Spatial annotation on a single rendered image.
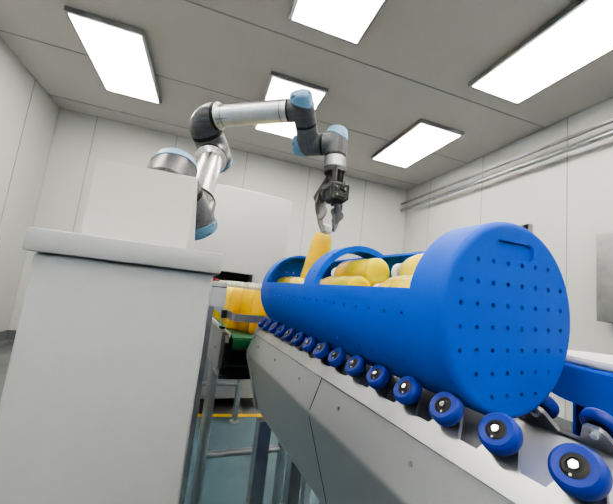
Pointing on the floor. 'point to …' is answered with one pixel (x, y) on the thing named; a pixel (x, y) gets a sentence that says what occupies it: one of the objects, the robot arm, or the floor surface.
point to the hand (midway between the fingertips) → (326, 227)
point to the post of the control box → (196, 406)
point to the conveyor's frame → (222, 364)
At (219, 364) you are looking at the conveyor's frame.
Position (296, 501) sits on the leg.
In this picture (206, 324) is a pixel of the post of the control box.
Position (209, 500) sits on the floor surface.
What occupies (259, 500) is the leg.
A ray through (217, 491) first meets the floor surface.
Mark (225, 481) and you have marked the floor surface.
